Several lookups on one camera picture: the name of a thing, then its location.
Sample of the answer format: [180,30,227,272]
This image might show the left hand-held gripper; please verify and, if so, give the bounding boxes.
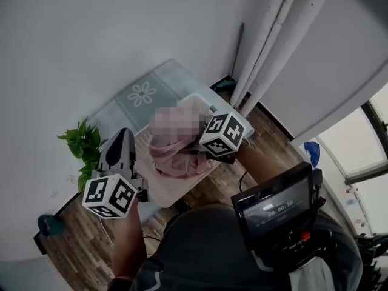
[82,127,150,220]

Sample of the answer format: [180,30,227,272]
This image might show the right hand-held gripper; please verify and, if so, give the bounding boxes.
[187,111,246,165]

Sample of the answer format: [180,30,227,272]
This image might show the pink clothes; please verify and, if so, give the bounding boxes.
[149,105,219,181]

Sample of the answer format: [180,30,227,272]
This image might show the white plastic laundry basket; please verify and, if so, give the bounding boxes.
[132,92,255,208]

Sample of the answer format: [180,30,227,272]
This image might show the person's right forearm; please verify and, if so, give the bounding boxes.
[237,145,283,188]

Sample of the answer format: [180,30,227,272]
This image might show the person's left forearm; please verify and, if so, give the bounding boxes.
[111,201,144,282]

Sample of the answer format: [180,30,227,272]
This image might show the green leafy plant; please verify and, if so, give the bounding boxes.
[57,116,109,193]

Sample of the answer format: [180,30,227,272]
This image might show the light blue small table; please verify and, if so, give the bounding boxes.
[87,58,255,224]

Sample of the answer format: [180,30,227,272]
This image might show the green broom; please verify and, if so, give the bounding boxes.
[211,22,246,91]

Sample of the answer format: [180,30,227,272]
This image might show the black chest monitor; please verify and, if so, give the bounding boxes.
[230,161,323,252]

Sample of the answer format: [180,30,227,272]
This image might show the white vertical pipe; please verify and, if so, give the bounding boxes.
[239,0,336,118]
[229,0,293,106]

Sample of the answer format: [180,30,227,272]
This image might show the blue cloth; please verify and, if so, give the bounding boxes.
[303,141,321,168]

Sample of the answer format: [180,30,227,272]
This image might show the teal dustpan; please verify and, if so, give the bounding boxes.
[37,214,66,238]

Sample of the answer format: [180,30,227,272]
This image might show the person's grey shirt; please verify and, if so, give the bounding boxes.
[109,203,364,291]

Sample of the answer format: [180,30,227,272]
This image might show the thin white cable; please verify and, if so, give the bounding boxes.
[98,215,116,246]

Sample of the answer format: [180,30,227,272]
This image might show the black monitor mount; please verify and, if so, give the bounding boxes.
[272,227,339,265]

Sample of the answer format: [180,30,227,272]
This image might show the black window frame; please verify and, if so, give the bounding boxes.
[344,100,388,185]

